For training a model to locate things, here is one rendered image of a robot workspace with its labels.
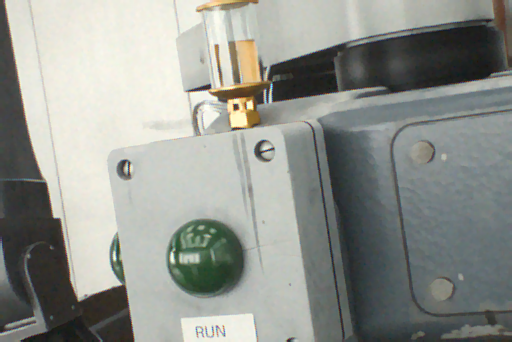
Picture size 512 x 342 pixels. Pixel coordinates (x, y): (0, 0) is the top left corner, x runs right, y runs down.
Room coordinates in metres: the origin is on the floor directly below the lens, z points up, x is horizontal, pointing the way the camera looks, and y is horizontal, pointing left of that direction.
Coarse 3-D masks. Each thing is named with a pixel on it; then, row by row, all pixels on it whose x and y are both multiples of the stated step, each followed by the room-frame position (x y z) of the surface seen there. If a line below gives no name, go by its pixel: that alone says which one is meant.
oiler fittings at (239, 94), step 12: (216, 0) 0.45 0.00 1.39; (228, 0) 0.45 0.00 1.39; (240, 0) 0.45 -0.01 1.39; (252, 0) 0.46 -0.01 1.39; (240, 84) 0.45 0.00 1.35; (252, 84) 0.45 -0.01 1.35; (264, 84) 0.46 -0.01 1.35; (216, 96) 0.46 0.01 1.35; (228, 96) 0.46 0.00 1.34; (240, 96) 0.46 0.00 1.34; (252, 96) 0.46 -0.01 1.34; (228, 108) 0.47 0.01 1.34; (240, 108) 0.46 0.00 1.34; (252, 108) 0.46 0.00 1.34; (240, 120) 0.46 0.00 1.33; (252, 120) 0.46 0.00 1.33
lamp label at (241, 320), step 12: (192, 324) 0.39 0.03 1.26; (204, 324) 0.38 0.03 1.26; (216, 324) 0.38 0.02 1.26; (228, 324) 0.38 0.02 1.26; (240, 324) 0.38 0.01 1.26; (252, 324) 0.38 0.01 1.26; (192, 336) 0.39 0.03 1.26; (204, 336) 0.39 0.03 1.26; (216, 336) 0.38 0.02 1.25; (228, 336) 0.38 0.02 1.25; (240, 336) 0.38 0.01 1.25; (252, 336) 0.38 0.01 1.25
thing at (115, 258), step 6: (114, 240) 0.41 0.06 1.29; (114, 246) 0.41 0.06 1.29; (114, 252) 0.41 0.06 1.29; (120, 252) 0.41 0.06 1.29; (114, 258) 0.41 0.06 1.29; (120, 258) 0.41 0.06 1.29; (114, 264) 0.41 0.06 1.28; (120, 264) 0.41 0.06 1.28; (114, 270) 0.41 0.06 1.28; (120, 270) 0.41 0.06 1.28; (120, 276) 0.41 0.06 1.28
